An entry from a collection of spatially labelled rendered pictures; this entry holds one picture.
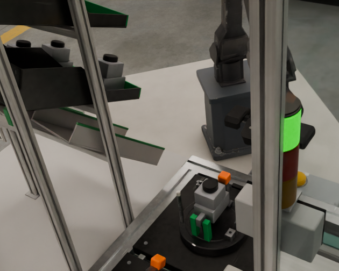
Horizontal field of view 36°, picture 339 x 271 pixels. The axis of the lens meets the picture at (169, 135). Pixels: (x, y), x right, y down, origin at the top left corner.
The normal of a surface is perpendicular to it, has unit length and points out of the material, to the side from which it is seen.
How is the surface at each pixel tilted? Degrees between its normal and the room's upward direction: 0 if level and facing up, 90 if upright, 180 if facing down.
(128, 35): 0
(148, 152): 90
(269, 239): 90
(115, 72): 92
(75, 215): 0
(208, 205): 90
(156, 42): 0
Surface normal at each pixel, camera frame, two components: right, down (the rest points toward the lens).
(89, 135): 0.71, 0.37
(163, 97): -0.11, -0.78
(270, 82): -0.56, 0.56
